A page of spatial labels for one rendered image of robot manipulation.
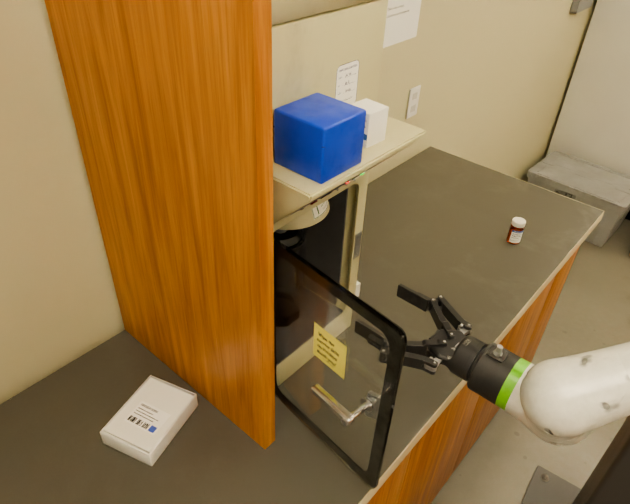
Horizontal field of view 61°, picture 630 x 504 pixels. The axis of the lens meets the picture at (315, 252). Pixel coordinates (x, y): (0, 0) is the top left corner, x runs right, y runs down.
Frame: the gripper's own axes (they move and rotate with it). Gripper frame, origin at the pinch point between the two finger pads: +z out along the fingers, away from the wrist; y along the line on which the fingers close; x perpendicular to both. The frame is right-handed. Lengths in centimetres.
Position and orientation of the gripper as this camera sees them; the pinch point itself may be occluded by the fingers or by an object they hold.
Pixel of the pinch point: (383, 308)
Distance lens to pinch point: 106.5
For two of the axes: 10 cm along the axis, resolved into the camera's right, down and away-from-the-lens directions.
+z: -7.5, -4.2, 5.0
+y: -6.6, 4.4, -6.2
